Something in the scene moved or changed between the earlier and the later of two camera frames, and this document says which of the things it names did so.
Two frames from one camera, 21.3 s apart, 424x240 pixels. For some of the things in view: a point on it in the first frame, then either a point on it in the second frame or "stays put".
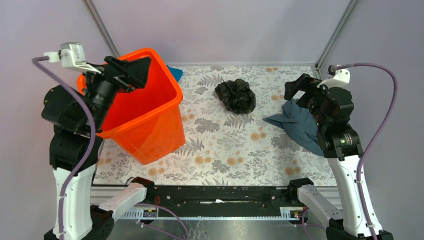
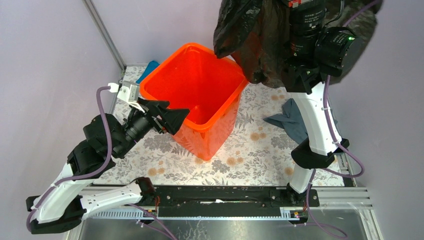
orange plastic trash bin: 147,122 to 194,77
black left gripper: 127,73 to 173,118
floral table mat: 227,141 stays put
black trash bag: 237,96 to 256,34
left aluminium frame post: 101,27 stays put
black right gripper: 306,81 to 304,6
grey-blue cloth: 298,121 stays put
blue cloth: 176,73 to 151,66
